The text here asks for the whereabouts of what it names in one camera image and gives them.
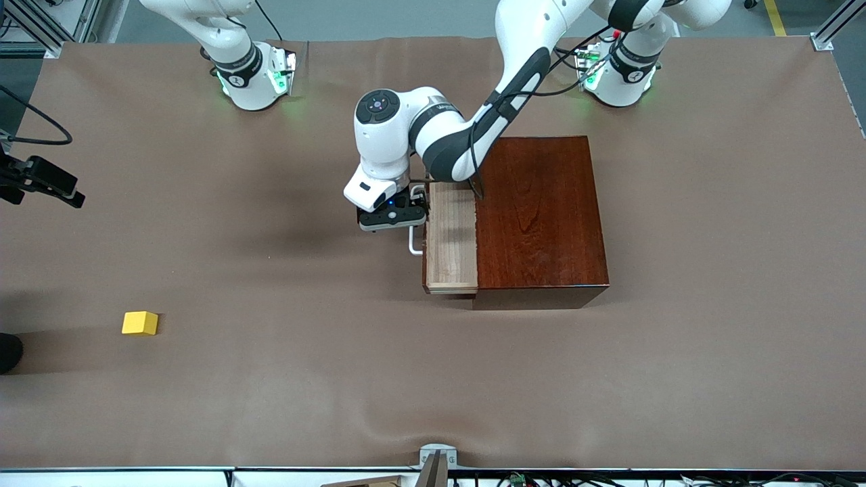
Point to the yellow block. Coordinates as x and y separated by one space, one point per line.
139 323

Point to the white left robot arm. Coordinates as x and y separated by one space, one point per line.
446 135

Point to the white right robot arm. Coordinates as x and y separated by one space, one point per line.
237 61

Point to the dark brown wooden cabinet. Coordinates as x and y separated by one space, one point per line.
541 230

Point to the brown table cover cloth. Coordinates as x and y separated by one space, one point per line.
270 372

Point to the brown cardboard piece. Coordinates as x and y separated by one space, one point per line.
365 481

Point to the aluminium frame profile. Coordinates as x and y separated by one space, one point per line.
835 27
61 20

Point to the grey metal clamp bracket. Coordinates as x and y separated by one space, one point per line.
438 456

